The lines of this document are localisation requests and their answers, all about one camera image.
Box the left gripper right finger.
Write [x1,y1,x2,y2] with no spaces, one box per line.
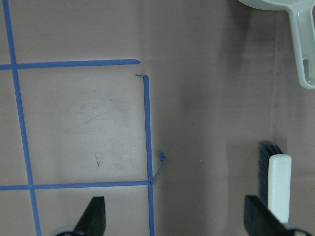
[244,195,289,236]

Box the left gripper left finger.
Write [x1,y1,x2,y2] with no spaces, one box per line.
[73,196,106,236]

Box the white hand brush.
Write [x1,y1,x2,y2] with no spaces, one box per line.
[258,141,292,224]

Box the pale green dustpan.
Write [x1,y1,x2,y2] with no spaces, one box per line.
[240,0,315,89]

